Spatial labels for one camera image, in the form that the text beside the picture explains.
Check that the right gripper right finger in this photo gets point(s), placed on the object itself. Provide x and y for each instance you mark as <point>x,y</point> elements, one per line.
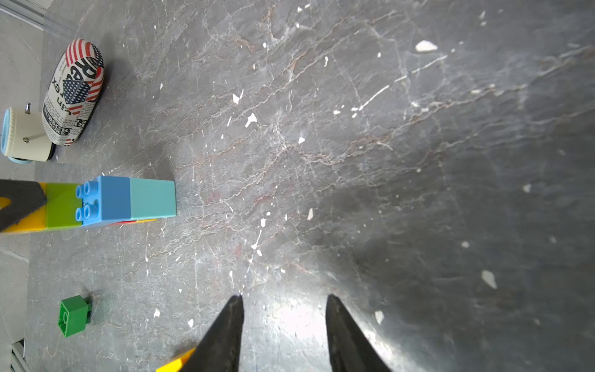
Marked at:
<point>348,348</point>

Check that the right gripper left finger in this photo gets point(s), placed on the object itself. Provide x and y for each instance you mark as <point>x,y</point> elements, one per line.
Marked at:
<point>219,350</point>

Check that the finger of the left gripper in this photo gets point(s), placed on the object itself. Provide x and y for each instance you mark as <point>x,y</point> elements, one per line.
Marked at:
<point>25,197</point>

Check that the orange-yellow lego brick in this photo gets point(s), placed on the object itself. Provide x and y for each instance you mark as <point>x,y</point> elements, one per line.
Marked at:
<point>33,223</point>

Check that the light green lego brick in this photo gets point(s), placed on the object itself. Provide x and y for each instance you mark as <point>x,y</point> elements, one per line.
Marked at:
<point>62,205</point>

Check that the blue long lego brick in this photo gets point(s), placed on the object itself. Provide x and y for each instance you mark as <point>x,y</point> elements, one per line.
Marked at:
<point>105,200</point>

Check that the dark green lego brick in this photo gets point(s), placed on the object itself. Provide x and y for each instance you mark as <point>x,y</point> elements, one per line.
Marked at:
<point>75,314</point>

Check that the cyan lego brick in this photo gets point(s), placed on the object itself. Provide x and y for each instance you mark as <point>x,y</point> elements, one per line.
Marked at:
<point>152,199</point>

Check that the red lego brick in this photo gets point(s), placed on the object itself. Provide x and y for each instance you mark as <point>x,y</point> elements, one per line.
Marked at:
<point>125,222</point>

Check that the yellow stepped lego brick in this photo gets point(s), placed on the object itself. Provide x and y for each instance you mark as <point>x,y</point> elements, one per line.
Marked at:
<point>177,363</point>

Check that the tape roll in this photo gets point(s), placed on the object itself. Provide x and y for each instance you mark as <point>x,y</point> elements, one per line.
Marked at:
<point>23,138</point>

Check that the small toy car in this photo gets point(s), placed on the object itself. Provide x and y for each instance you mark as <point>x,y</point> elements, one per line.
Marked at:
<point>73,92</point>

